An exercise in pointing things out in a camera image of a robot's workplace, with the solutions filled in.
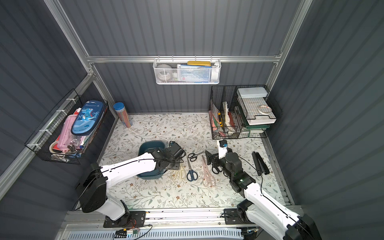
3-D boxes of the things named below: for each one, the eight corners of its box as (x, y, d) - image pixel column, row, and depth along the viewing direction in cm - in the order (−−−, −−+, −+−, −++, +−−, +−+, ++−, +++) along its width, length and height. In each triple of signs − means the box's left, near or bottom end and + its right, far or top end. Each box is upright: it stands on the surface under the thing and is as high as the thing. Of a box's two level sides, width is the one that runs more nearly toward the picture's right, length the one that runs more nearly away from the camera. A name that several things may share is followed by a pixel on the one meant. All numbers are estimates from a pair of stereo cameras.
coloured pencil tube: (121, 128, 114) (110, 110, 99) (125, 120, 119) (114, 102, 104) (131, 128, 114) (121, 110, 99) (134, 120, 119) (125, 102, 104)
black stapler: (257, 175, 90) (258, 173, 88) (251, 153, 99) (252, 151, 97) (269, 175, 90) (270, 173, 88) (262, 153, 99) (263, 151, 97)
